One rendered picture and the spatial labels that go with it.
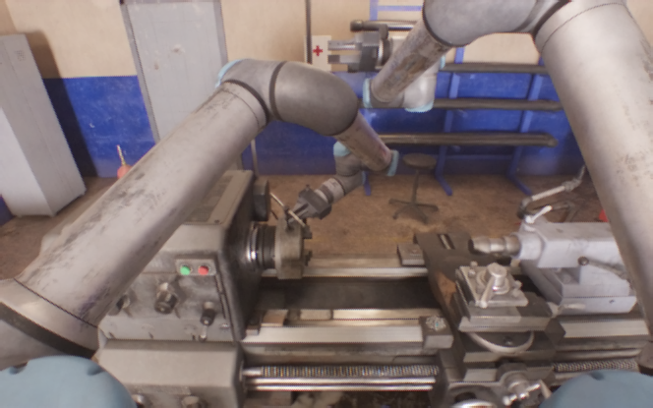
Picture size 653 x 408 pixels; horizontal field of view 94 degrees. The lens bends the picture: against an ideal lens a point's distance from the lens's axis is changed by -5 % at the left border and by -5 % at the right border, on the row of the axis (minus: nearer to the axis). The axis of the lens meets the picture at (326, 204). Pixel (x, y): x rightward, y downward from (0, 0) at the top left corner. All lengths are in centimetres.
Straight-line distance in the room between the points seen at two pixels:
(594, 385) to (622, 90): 33
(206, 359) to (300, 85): 105
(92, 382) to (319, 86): 52
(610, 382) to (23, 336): 55
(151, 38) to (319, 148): 231
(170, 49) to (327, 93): 383
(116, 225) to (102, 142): 474
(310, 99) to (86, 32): 439
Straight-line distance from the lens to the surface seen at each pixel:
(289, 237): 120
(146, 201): 50
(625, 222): 49
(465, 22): 59
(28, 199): 470
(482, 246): 141
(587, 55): 54
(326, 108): 62
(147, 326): 140
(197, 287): 115
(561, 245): 151
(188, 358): 139
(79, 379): 37
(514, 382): 130
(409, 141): 388
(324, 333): 133
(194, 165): 53
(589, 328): 169
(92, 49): 488
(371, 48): 104
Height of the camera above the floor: 189
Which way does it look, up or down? 30 degrees down
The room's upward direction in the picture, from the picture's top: straight up
